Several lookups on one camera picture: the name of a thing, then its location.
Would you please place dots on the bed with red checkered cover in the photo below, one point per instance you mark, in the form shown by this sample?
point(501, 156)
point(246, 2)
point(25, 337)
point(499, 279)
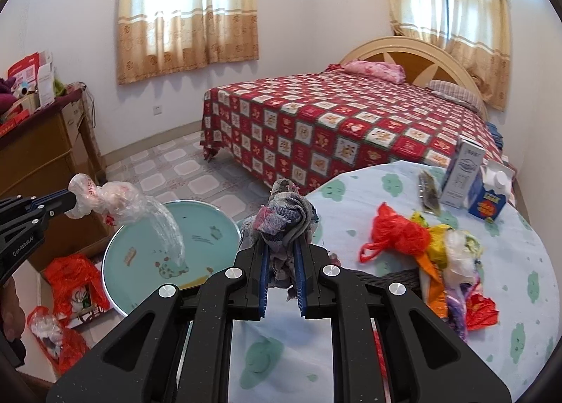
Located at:
point(329, 122)

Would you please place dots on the printed cardboard box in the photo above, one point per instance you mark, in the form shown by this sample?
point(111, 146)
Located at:
point(83, 302)

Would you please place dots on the large cardboard box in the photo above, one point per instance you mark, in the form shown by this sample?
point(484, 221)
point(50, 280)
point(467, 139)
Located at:
point(74, 126)

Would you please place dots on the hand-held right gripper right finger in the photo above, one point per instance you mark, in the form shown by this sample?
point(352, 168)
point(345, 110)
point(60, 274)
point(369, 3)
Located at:
point(299, 280)

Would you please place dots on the small beige cardboard box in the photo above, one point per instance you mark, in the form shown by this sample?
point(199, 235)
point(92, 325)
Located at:
point(28, 102)

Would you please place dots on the white blue carton box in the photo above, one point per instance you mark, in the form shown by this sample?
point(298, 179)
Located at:
point(461, 175)

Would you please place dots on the tall white box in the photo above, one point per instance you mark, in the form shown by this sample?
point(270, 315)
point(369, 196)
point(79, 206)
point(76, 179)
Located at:
point(45, 87)

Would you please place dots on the flat red box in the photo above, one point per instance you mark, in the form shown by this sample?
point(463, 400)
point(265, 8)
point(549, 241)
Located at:
point(13, 122)

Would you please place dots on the patterned cloth rag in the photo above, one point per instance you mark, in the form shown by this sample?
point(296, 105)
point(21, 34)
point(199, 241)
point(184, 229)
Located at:
point(285, 218)

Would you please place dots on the purple cloth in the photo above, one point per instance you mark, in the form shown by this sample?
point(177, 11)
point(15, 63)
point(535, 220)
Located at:
point(6, 96)

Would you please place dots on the blue red milk carton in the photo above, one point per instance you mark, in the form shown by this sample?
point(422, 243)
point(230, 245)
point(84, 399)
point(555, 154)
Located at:
point(485, 205)

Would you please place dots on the dark snack wrapper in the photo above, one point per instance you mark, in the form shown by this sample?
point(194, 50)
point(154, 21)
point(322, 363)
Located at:
point(429, 194)

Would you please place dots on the large red plastic bag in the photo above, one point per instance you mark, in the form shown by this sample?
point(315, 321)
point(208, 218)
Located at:
point(395, 232)

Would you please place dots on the wall socket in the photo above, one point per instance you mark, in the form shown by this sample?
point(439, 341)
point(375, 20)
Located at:
point(157, 110)

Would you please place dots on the teal round basin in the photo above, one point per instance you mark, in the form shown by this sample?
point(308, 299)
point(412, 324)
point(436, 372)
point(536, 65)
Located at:
point(202, 218)

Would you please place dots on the orange snack wrapper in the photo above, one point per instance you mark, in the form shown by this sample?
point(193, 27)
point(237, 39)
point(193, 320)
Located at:
point(432, 284)

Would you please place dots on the red bag with box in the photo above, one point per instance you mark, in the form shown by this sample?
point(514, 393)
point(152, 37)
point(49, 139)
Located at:
point(66, 271)

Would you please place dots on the green plush cloth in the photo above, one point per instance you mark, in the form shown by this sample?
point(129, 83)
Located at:
point(59, 87)

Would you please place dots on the wooden cabinet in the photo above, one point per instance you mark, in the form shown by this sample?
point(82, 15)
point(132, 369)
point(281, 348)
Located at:
point(39, 153)

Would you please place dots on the red bag with white scraps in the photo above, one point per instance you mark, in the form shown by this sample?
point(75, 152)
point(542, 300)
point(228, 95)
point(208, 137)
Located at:
point(70, 350)

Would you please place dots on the wide beige curtain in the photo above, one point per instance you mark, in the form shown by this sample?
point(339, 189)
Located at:
point(184, 34)

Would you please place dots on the blue folded cloth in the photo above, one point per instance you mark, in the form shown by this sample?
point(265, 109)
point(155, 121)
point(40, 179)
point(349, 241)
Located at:
point(495, 135)

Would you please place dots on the person's left hand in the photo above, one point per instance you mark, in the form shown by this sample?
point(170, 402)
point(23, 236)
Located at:
point(9, 311)

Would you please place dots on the purple snack wrapper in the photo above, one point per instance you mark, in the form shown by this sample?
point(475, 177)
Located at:
point(456, 319)

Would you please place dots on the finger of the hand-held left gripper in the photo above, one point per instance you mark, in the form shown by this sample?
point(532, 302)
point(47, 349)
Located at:
point(57, 197)
point(55, 211)

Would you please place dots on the long beige curtain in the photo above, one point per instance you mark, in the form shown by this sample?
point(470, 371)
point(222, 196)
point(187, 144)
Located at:
point(474, 34)

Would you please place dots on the pink pillow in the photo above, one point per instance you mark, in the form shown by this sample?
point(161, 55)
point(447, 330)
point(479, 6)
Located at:
point(373, 69)

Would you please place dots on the beige wooden headboard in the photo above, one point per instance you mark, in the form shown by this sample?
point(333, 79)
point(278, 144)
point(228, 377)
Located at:
point(417, 49)

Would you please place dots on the clear plastic bag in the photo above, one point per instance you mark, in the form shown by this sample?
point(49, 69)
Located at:
point(118, 201)

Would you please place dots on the open red box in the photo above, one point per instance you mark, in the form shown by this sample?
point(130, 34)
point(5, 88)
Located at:
point(26, 67)

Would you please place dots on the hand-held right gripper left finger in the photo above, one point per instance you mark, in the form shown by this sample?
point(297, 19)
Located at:
point(262, 280)

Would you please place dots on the plaid pillow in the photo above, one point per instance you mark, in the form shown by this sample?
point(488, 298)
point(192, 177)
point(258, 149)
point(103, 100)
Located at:
point(456, 93)

